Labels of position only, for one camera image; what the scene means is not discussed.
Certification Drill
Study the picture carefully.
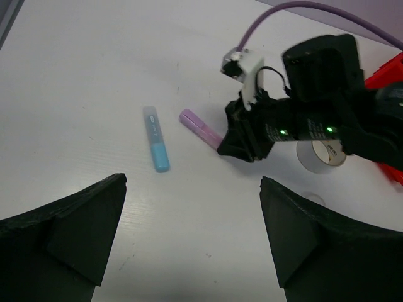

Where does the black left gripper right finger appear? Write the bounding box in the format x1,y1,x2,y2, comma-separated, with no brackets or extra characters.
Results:
259,177,402,301

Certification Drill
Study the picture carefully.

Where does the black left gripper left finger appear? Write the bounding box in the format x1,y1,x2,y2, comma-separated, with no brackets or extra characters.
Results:
1,173,127,301

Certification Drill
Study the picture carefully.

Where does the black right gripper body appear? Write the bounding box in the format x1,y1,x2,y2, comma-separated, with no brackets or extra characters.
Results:
217,89,296,163

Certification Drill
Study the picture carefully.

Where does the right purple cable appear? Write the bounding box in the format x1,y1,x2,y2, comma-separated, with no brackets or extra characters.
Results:
237,0,403,53

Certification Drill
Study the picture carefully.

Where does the blue highlighter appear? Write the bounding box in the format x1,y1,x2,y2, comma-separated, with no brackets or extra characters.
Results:
143,106,170,173

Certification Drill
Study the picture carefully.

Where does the red compartment bin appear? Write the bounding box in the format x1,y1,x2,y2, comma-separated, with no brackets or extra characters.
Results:
364,52,403,186

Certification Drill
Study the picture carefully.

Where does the pink highlighter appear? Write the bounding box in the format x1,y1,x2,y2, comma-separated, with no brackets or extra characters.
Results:
179,109,222,150

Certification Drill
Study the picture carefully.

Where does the small clear tape roll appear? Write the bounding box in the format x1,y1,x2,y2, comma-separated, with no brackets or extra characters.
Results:
300,192,326,206

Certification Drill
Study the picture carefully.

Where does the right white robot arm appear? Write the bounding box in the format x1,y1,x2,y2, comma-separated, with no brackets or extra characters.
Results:
217,34,402,170

